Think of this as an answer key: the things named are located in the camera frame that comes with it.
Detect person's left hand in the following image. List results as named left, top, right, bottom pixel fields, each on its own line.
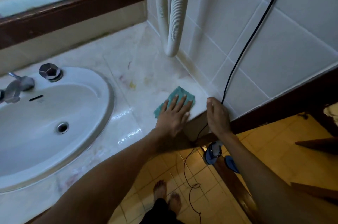
left=155, top=95, right=195, bottom=138

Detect thin black cable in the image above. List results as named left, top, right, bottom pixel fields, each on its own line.
left=183, top=0, right=291, bottom=224

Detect black trousers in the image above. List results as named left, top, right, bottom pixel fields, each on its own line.
left=139, top=198, right=185, bottom=224

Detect dark wooden furniture leg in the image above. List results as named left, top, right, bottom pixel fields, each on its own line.
left=295, top=137, right=338, bottom=156

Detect white crumpled cloth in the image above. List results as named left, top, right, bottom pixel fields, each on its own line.
left=323, top=102, right=338, bottom=126

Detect person's left foot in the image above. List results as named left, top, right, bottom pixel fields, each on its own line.
left=153, top=180, right=167, bottom=203

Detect person's right forearm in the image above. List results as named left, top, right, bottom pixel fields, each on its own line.
left=220, top=132, right=338, bottom=224

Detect teal cleaning cloth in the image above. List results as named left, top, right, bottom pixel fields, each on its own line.
left=154, top=86, right=196, bottom=119

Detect dark wooden wall trim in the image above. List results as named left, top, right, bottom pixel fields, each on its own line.
left=229, top=66, right=338, bottom=138

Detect person's left forearm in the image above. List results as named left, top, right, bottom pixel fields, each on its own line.
left=31, top=126, right=196, bottom=224

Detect wooden framed mirror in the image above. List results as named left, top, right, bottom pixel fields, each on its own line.
left=0, top=0, right=147, bottom=50

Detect white oval sink basin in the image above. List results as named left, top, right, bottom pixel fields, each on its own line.
left=0, top=66, right=115, bottom=193

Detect white corrugated hose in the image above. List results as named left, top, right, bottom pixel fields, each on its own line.
left=164, top=0, right=195, bottom=57
left=152, top=0, right=170, bottom=47

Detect person's right hand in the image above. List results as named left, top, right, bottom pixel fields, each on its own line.
left=206, top=97, right=232, bottom=140

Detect person's foot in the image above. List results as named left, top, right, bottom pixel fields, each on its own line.
left=153, top=180, right=167, bottom=203
left=168, top=192, right=182, bottom=216

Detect chrome sink drain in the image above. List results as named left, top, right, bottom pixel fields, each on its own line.
left=56, top=122, right=70, bottom=135

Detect person's right foot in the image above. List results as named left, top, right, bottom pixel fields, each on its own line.
left=168, top=192, right=182, bottom=216

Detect blue and white appliance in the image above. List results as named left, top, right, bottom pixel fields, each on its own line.
left=202, top=140, right=240, bottom=174

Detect chrome faucet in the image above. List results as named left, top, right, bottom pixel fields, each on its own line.
left=0, top=72, right=35, bottom=104

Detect chrome faceted tap knob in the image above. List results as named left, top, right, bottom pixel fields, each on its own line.
left=39, top=63, right=63, bottom=83

